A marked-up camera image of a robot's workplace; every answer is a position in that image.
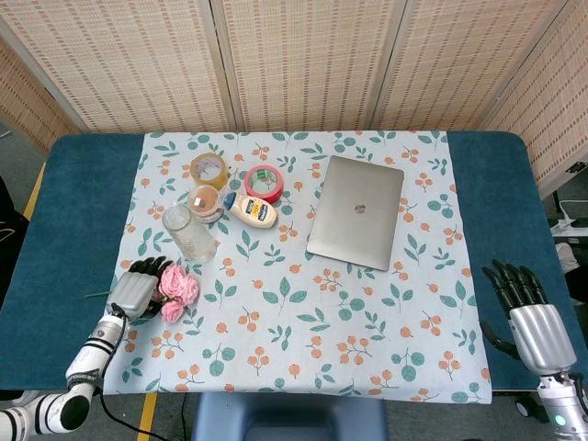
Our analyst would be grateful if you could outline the silver laptop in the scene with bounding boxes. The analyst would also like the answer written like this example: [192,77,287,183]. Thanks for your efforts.
[306,154,405,272]

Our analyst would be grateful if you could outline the pink artificial flower bouquet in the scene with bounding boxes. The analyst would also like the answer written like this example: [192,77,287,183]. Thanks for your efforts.
[85,263,200,324]

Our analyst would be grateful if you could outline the bamboo folding screen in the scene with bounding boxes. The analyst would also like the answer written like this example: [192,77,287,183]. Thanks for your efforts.
[0,0,588,199]

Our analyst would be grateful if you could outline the red tape roll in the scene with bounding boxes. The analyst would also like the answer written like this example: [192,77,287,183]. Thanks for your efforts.
[243,164,285,205]

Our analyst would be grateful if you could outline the clear packing tape roll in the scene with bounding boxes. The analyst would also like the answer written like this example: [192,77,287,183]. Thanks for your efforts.
[189,153,230,190]

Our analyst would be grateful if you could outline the white power strip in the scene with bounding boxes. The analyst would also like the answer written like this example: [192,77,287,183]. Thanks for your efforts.
[549,218,588,238]

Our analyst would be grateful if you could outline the mayonnaise squeeze bottle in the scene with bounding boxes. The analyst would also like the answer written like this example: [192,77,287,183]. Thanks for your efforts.
[222,192,280,230]

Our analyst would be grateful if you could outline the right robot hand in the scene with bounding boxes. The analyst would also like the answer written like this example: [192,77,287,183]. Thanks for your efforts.
[480,259,577,374]

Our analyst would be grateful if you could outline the clear lidded snack cup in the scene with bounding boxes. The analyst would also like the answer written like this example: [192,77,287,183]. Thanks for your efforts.
[187,184,226,225]

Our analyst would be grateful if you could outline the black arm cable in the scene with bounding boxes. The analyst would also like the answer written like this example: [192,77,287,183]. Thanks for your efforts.
[96,311,153,441]

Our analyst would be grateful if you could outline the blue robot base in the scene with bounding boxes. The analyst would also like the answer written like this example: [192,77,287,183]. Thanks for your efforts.
[190,391,390,441]

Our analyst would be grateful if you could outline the floral patterned tablecloth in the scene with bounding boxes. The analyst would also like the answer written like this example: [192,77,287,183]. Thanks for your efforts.
[101,130,493,406]

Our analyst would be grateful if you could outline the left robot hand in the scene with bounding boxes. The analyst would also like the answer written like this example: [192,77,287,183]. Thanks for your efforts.
[107,255,175,321]

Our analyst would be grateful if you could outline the clear glass vase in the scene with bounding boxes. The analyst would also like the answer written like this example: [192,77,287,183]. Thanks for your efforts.
[162,203,218,265]

